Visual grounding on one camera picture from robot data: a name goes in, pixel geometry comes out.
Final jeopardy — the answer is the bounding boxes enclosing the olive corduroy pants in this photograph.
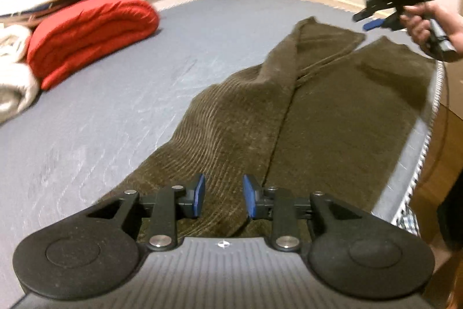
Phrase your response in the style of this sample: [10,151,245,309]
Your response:
[114,18,436,237]

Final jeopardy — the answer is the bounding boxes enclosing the person's right hand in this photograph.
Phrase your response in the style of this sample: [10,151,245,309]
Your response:
[400,1,463,56]

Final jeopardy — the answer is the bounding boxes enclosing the grey quilted mattress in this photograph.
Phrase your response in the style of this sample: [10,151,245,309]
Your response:
[1,0,443,308]

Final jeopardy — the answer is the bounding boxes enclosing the red folded quilt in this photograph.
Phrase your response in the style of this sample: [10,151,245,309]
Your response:
[27,0,160,90]

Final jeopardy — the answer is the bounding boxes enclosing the white folded blanket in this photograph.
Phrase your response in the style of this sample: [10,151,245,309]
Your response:
[1,23,40,123]

